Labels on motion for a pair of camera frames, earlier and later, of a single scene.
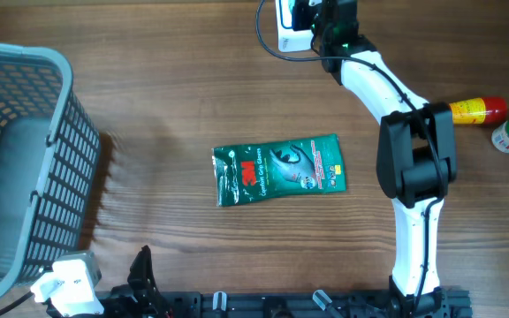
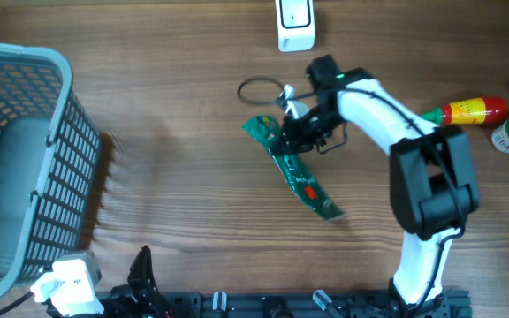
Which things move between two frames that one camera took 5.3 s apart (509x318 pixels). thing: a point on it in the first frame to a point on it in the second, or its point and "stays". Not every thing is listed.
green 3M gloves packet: [278, 169] to [266, 130]
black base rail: [439, 302] stays
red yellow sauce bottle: [482, 110] stays
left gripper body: [121, 306] stays
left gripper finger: [140, 277] stays
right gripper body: [307, 15] to [309, 128]
